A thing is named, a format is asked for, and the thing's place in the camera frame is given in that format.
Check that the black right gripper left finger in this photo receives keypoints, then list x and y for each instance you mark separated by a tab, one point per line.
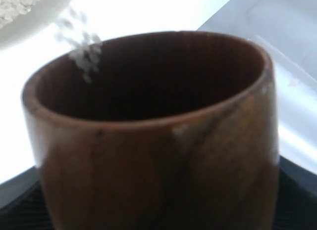
22	204

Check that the white ceramic bowl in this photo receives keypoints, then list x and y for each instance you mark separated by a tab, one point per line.
41	15

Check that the rice in white bowl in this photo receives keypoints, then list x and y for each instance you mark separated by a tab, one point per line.
11	9

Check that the brown wooden cup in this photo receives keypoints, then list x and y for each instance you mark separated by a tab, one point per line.
176	131

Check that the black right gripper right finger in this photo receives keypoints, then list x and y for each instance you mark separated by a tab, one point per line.
296	207

